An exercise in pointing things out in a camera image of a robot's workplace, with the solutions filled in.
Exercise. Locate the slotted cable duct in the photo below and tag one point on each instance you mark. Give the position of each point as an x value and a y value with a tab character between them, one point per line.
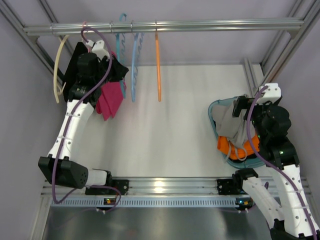
156	202

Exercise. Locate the pink wire hanger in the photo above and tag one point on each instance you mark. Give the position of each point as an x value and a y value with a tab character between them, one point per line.
84	38

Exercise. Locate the magenta garment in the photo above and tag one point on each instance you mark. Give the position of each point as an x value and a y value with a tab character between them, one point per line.
110	99

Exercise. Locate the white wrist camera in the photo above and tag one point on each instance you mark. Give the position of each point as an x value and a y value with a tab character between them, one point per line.
99	48
271	94

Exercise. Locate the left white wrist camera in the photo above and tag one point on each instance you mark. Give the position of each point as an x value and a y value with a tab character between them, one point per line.
99	48

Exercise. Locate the orange garment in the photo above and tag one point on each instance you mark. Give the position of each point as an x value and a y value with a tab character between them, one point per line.
234	153

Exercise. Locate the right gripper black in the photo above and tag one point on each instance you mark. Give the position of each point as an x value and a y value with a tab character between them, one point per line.
240	106

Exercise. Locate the teal plastic hanger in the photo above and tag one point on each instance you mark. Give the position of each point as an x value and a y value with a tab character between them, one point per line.
120	52

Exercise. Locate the orange plastic hanger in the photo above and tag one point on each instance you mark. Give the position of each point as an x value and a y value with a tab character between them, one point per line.
158	64

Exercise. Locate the aluminium hanging rail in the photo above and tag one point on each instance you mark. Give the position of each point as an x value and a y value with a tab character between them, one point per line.
261	24

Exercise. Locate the black garment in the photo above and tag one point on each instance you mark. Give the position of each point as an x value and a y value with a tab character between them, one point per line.
71	72

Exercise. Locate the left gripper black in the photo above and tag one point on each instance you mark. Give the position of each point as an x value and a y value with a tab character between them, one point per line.
110	66

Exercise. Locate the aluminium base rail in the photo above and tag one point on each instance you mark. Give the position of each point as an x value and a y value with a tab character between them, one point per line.
174	186

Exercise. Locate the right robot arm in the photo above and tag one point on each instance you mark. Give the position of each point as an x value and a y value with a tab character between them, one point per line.
290	218

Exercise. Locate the light blue plastic hanger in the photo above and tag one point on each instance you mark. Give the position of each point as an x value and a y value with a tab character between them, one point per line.
136	53

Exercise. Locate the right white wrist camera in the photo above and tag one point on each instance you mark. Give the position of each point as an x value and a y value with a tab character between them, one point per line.
271	94

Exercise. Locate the teal plastic basket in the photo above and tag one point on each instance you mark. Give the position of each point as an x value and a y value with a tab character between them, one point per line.
251	161

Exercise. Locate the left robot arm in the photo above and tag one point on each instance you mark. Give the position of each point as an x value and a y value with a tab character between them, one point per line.
84	90

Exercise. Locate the grey trousers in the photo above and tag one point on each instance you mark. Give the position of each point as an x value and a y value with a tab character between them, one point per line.
234	128

